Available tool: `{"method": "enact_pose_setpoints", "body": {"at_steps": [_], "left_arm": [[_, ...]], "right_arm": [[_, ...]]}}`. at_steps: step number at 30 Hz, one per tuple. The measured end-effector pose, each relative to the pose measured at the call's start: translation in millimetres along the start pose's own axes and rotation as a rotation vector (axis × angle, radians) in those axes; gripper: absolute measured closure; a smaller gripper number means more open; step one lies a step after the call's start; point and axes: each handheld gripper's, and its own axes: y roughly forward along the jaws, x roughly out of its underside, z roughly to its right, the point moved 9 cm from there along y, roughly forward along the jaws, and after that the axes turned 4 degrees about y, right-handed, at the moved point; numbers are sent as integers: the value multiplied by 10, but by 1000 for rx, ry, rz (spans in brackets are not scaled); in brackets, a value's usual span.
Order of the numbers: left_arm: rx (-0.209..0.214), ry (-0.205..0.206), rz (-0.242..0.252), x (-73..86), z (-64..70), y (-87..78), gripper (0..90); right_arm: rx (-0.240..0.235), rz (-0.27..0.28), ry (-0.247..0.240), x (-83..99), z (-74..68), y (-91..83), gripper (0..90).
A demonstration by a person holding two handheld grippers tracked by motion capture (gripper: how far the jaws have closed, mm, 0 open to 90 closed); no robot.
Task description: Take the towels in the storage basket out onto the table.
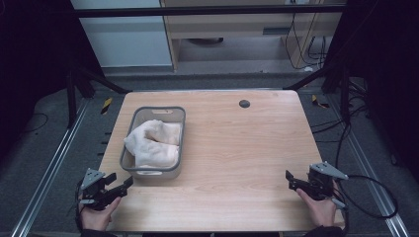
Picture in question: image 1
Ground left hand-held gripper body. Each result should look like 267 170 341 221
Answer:
78 167 117 212

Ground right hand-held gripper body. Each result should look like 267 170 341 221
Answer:
307 160 350 211

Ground person's right hand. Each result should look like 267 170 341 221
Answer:
295 182 346 229

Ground person's left hand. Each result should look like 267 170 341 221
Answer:
79 196 123 232

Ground white towel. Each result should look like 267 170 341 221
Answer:
124 118 183 169

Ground yellow black striped tape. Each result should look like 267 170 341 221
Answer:
100 97 114 116
310 94 331 110

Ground grey-rimmed beige plastic basket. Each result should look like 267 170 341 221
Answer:
119 106 187 181

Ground black metal stand strut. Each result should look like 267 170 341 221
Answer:
282 63 352 126
65 64 133 130

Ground black curtain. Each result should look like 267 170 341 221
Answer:
324 0 419 184
0 0 104 162

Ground white cabinet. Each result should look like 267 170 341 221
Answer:
69 0 174 69

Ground light wooden desk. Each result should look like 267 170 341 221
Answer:
159 0 348 72

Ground aluminium floor rail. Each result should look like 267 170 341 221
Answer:
9 98 91 237
328 94 411 237

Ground black floor cables bundle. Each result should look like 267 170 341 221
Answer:
310 78 372 167

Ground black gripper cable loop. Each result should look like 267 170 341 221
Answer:
333 174 399 237

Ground thin black floor cable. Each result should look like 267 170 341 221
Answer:
19 112 49 134

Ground black cables under desk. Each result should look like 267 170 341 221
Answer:
284 12 328 72

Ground black horizontal frame bar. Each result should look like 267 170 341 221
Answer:
73 4 348 19

